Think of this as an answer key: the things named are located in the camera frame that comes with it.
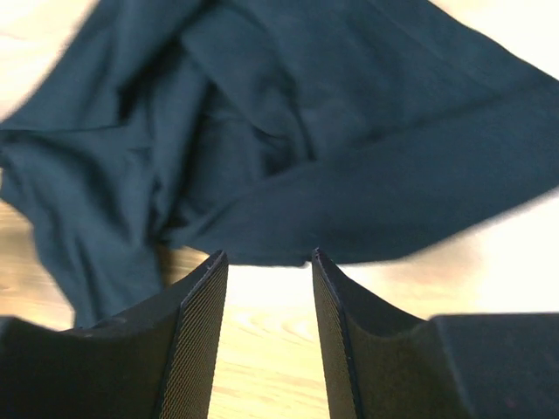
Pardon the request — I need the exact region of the black t-shirt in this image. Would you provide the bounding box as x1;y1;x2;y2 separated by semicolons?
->
1;1;558;327

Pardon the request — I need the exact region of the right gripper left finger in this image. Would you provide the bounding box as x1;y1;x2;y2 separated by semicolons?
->
1;251;228;419

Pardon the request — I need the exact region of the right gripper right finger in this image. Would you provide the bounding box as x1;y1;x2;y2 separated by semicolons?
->
312;251;558;418

